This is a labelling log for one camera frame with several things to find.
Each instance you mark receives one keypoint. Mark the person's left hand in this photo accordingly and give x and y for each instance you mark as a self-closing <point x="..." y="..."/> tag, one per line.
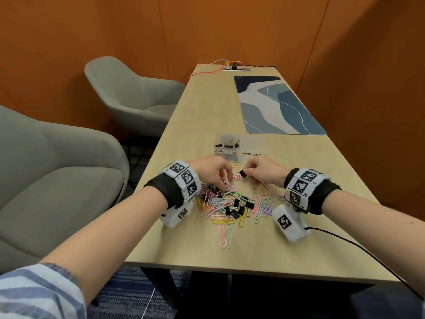
<point x="209" y="171"/>

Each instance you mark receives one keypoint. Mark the person's right hand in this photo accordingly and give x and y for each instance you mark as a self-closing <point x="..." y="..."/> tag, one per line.
<point x="269" y="172"/>

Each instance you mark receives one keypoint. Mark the clear two-compartment labelled box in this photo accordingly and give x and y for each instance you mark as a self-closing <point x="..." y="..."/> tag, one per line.
<point x="254" y="144"/>
<point x="225" y="157"/>

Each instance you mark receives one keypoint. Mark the black binder clip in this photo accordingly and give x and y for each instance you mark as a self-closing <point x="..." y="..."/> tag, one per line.
<point x="243" y="174"/>

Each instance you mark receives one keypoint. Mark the cluster of black binder clips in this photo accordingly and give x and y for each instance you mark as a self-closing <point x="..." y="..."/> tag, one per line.
<point x="220" y="145"/>

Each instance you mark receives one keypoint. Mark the pile of colourful paper clips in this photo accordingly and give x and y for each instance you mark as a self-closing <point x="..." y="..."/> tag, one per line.
<point x="215" y="204"/>

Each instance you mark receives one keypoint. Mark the pile of black binder clips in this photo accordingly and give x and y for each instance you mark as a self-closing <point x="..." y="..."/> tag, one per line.
<point x="235" y="214"/>

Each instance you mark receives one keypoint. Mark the person's left forearm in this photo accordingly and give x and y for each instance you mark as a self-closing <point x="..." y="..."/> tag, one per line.
<point x="109" y="239"/>

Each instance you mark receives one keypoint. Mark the person's right forearm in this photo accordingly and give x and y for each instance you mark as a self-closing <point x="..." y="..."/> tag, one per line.
<point x="375" y="229"/>

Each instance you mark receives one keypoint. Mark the black left wristband marker tiles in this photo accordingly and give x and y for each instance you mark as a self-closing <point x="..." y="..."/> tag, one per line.
<point x="162" y="189"/>

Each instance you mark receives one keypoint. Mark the black wristband marker tiles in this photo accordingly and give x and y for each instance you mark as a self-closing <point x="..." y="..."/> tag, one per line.
<point x="162" y="189"/>
<point x="327" y="196"/>

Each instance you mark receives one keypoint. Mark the black right wristband marker tiles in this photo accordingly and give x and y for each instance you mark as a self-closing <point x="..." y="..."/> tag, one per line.
<point x="327" y="196"/>

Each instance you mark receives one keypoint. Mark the blue patterned desk mat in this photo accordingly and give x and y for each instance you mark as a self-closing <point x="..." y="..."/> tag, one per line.
<point x="282" y="106"/>

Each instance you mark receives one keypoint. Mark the silver table power socket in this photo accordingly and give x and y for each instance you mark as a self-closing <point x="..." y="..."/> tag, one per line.
<point x="236" y="68"/>

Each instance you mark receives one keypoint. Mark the small grey armchair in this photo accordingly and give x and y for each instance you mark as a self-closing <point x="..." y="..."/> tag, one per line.
<point x="132" y="96"/>

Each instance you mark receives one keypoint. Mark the large grey armchair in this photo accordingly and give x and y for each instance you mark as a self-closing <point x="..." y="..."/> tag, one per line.
<point x="56" y="189"/>

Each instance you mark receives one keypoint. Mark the striped shirt sleeve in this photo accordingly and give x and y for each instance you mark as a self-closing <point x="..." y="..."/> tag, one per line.
<point x="40" y="295"/>

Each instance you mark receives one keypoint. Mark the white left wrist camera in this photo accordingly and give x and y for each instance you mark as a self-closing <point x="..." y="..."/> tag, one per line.
<point x="176" y="215"/>

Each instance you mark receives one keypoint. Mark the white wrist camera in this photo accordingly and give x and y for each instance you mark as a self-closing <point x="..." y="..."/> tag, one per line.
<point x="290" y="225"/>
<point x="176" y="215"/>

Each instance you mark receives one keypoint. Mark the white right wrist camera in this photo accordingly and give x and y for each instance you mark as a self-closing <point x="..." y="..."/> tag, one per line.
<point x="290" y="225"/>

